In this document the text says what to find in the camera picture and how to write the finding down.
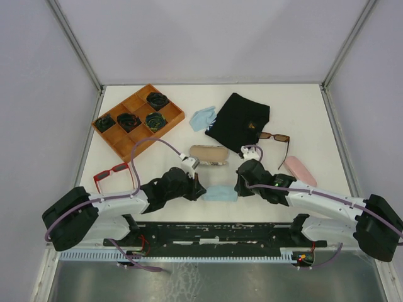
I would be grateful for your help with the right aluminium frame post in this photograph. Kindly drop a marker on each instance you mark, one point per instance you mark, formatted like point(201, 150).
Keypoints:
point(348, 43)

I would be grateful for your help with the marble pattern glasses case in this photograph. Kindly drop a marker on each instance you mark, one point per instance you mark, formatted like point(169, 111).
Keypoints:
point(210, 155)

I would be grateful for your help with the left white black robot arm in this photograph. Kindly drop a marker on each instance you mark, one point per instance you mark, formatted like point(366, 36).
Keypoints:
point(79, 216)

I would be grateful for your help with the aluminium frame post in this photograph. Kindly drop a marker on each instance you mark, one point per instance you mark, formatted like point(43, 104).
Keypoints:
point(348, 43)
point(61, 18)

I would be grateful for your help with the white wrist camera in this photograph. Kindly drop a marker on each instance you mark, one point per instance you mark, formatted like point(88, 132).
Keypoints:
point(189, 165)
point(249, 152)

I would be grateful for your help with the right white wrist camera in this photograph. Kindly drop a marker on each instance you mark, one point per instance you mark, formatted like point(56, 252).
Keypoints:
point(249, 152)

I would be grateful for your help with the wooden compartment tray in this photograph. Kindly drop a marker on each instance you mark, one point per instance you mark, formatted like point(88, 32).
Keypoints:
point(128, 145)

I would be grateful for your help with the pink glasses case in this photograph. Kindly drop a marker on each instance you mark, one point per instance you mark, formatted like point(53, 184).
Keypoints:
point(299, 171)

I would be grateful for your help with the crumpled light blue cloth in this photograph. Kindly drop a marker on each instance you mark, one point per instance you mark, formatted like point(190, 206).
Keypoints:
point(203, 118)

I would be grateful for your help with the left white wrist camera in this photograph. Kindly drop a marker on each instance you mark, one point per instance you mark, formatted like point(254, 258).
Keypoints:
point(189, 165)

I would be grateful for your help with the left aluminium frame post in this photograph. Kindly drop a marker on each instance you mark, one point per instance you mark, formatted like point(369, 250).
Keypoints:
point(61, 18)

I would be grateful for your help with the rolled black belt middle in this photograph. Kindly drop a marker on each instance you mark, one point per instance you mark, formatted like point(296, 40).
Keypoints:
point(128, 121)

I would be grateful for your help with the rolled black belt top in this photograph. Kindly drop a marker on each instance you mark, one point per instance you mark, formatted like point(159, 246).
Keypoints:
point(157, 100)

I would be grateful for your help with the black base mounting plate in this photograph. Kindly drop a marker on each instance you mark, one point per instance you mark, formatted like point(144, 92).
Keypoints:
point(178, 238)

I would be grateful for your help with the black folded cloth pouch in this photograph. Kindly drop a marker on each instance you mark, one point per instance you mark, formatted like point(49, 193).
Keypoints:
point(238, 123)

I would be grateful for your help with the red sunglasses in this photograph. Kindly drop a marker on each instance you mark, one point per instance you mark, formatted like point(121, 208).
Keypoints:
point(106, 173)

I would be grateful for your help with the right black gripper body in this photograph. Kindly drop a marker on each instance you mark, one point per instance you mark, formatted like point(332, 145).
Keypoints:
point(244, 191)

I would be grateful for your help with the white slotted cable duct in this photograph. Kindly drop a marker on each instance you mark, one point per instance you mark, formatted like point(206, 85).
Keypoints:
point(284, 257)

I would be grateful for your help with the rolled blue yellow belt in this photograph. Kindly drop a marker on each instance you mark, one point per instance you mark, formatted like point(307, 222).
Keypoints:
point(155, 121)

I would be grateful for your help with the brown sunglasses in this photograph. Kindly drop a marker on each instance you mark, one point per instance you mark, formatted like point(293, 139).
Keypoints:
point(279, 138)

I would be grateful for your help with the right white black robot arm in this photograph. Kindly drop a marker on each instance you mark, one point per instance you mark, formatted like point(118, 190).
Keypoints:
point(371, 223)

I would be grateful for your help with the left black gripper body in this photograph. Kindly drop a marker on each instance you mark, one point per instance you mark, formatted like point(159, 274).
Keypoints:
point(187, 190)

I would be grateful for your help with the rolled green black belt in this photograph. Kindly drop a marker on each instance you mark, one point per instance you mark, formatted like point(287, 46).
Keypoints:
point(104, 123)

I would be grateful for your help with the light blue cleaning cloth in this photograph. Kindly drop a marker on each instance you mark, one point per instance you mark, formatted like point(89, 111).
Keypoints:
point(220, 193)

